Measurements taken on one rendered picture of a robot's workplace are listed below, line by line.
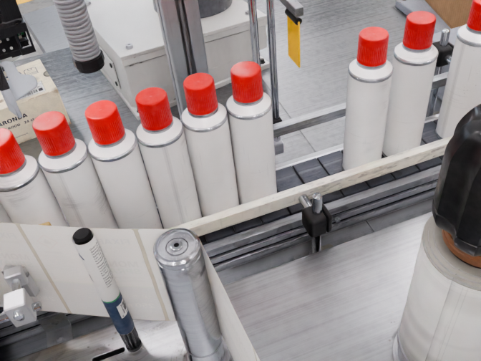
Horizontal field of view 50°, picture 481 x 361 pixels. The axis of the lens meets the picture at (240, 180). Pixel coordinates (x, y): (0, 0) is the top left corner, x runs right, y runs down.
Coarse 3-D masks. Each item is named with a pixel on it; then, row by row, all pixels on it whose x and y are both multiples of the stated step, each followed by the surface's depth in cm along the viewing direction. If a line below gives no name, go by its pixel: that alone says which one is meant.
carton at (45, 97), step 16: (32, 64) 96; (48, 80) 91; (0, 96) 89; (32, 96) 88; (48, 96) 89; (0, 112) 86; (32, 112) 89; (64, 112) 92; (16, 128) 90; (32, 128) 91
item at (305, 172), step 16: (432, 128) 77; (320, 160) 74; (336, 160) 74; (432, 160) 72; (288, 176) 72; (304, 176) 72; (320, 176) 72; (384, 176) 71; (400, 176) 71; (336, 192) 69; (352, 192) 69; (288, 208) 68; (240, 224) 67; (256, 224) 67; (208, 240) 66
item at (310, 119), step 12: (444, 72) 73; (432, 84) 72; (444, 84) 72; (336, 108) 69; (288, 120) 68; (300, 120) 68; (312, 120) 68; (324, 120) 69; (276, 132) 67; (288, 132) 68
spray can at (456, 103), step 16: (480, 0) 61; (480, 16) 62; (464, 32) 64; (480, 32) 63; (464, 48) 64; (480, 48) 63; (464, 64) 65; (480, 64) 65; (448, 80) 69; (464, 80) 67; (480, 80) 66; (448, 96) 70; (464, 96) 68; (480, 96) 68; (448, 112) 71; (464, 112) 70; (448, 128) 73
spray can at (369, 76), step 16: (368, 32) 58; (384, 32) 58; (368, 48) 58; (384, 48) 58; (352, 64) 61; (368, 64) 59; (384, 64) 60; (352, 80) 61; (368, 80) 60; (384, 80) 60; (352, 96) 62; (368, 96) 61; (384, 96) 62; (352, 112) 64; (368, 112) 63; (384, 112) 64; (352, 128) 66; (368, 128) 64; (384, 128) 66; (352, 144) 67; (368, 144) 66; (352, 160) 69; (368, 160) 68
